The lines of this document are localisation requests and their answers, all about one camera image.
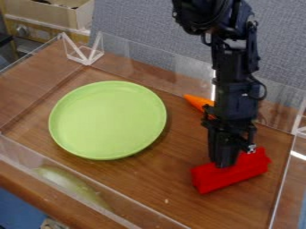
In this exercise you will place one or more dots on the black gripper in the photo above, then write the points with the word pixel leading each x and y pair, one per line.
pixel 229 120

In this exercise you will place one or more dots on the red rectangular block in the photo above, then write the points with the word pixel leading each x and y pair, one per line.
pixel 210 178

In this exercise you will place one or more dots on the green round plate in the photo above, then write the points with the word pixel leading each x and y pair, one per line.
pixel 107 120

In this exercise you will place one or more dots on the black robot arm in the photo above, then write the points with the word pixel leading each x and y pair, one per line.
pixel 226 26

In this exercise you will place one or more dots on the orange toy carrot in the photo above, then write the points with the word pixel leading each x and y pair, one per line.
pixel 198 102

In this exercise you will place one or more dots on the clear acrylic tray walls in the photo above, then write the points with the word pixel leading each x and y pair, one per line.
pixel 143 192

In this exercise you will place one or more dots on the cardboard box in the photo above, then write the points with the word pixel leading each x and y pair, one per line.
pixel 71 14

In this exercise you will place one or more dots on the clear acrylic corner bracket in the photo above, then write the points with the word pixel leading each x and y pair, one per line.
pixel 82 54

